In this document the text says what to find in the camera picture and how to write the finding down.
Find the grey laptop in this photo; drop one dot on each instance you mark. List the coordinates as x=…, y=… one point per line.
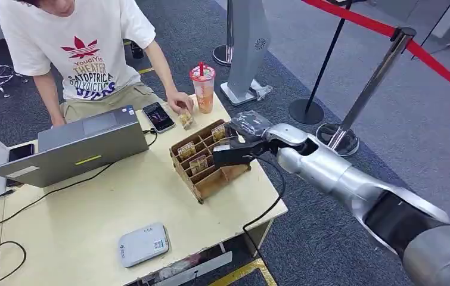
x=90, y=152

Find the black stanchion post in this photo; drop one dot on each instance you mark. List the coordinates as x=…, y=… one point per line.
x=305, y=111

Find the orange drink cup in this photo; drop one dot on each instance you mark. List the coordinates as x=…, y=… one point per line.
x=204, y=92

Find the white flat device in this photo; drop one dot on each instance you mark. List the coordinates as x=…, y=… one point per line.
x=143, y=245

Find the person's right hand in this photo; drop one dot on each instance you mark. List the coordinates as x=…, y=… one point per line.
x=58, y=121

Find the black smartphone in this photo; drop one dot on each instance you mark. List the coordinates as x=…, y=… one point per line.
x=158, y=117
x=21, y=152

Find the person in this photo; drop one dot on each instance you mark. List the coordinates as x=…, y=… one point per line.
x=82, y=51

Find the grey floor stand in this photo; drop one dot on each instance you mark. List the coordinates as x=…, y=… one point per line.
x=248, y=47

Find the wooden card box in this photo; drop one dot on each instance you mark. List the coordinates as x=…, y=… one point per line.
x=213, y=183

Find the printed card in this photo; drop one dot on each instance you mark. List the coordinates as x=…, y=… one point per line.
x=187, y=150
x=198, y=164
x=218, y=132
x=186, y=119

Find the chrome stanchion post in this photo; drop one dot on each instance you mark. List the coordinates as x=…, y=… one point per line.
x=222, y=54
x=371, y=85

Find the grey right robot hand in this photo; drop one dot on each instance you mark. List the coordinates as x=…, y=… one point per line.
x=250, y=125

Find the person's left hand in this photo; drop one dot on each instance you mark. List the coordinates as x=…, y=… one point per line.
x=179, y=102

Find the red barrier belt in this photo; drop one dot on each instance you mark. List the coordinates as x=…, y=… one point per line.
x=367, y=21

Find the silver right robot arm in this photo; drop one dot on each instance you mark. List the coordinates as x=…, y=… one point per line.
x=327, y=169

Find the grey metal desk rail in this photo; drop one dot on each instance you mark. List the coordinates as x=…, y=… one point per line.
x=201, y=268

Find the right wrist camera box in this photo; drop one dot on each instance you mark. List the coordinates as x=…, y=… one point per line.
x=232, y=156

